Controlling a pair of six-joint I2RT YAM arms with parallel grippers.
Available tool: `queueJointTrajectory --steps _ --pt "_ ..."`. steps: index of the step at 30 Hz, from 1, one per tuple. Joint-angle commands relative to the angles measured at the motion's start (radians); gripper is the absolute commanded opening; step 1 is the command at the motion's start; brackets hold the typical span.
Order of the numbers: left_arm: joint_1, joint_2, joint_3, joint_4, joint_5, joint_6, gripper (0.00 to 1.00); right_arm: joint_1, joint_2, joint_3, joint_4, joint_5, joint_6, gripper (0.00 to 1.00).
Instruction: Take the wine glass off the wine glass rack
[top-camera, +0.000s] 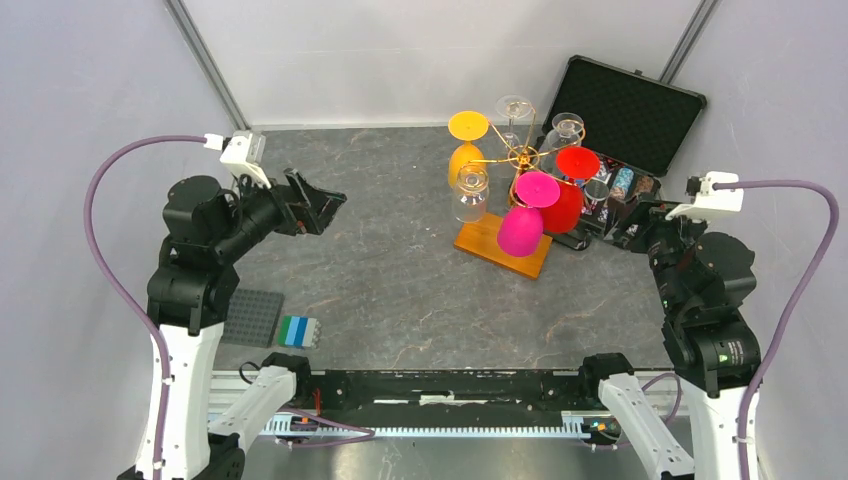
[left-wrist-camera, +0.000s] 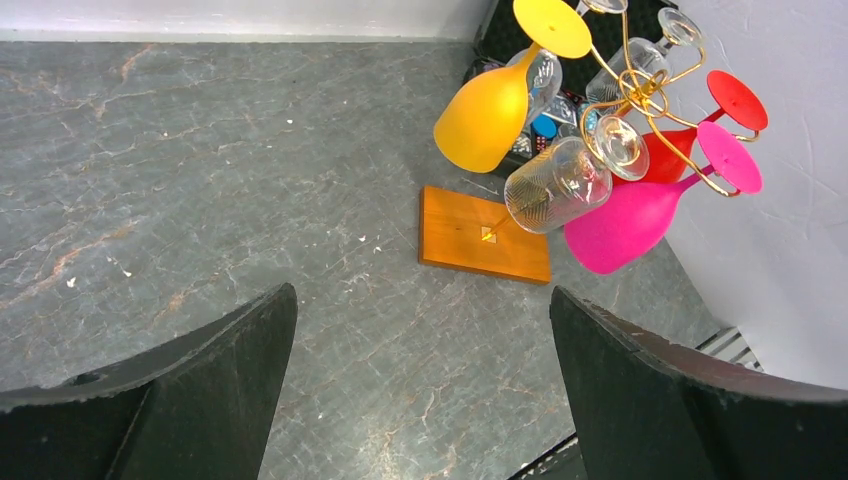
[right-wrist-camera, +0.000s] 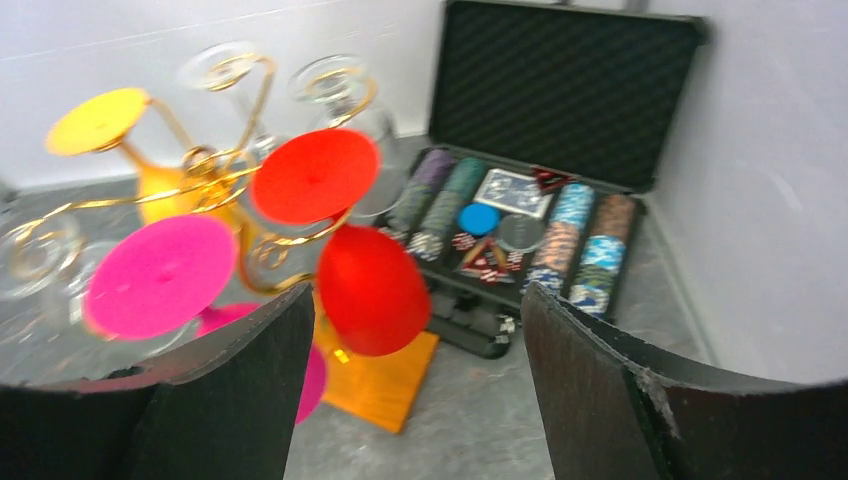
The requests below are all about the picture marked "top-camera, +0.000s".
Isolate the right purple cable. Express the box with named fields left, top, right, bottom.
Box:
left=714, top=179, right=841, bottom=480

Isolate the clear textured glass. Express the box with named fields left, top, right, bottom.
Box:
left=539, top=112, right=585, bottom=176

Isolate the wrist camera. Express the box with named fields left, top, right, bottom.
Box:
left=219, top=130, right=271, bottom=188
left=665, top=171, right=744, bottom=222

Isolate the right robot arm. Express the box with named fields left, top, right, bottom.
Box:
left=577, top=194, right=761, bottom=479

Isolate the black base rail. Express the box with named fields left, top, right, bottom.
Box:
left=208, top=368, right=690, bottom=442

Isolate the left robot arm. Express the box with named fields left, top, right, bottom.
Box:
left=124, top=169, right=346, bottom=479

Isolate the grey lego baseplate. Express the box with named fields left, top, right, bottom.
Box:
left=221, top=288, right=285, bottom=348

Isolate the clear glass back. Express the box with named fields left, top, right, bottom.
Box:
left=496, top=94, right=534, bottom=150

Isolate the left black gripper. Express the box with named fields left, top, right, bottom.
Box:
left=213, top=164, right=346, bottom=261

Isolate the yellow wine glass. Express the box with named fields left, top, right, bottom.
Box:
left=448, top=110, right=489, bottom=187

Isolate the green blue lego block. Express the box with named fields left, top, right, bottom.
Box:
left=276, top=315, right=321, bottom=349

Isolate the gold wire glass rack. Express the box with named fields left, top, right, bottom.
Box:
left=448, top=110, right=585, bottom=279

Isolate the pink wine glass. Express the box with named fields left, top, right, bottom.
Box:
left=497, top=171, right=559, bottom=257

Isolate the red wine glass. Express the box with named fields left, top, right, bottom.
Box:
left=541, top=146, right=600, bottom=234

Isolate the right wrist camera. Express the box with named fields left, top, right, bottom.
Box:
left=665, top=171, right=744, bottom=222

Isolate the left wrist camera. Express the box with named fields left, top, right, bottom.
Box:
left=219, top=130, right=271, bottom=188

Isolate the black poker chip case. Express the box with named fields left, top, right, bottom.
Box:
left=535, top=54, right=708, bottom=252

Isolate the clear glass front left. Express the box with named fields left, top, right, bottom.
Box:
left=452, top=163, right=489, bottom=223

